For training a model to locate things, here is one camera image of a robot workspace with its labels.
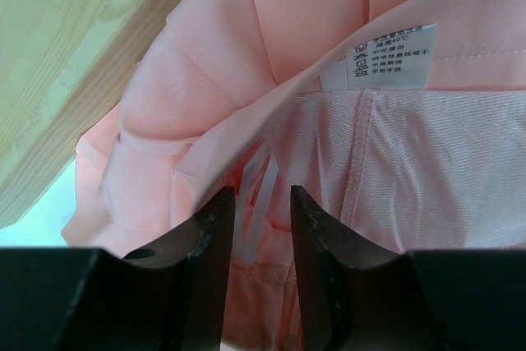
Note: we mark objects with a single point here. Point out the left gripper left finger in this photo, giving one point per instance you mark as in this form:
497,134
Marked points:
167,295

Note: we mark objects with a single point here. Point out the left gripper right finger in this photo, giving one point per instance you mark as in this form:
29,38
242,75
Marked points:
356,295

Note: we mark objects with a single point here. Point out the pink pleated skirt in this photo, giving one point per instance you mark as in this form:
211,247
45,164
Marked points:
404,119

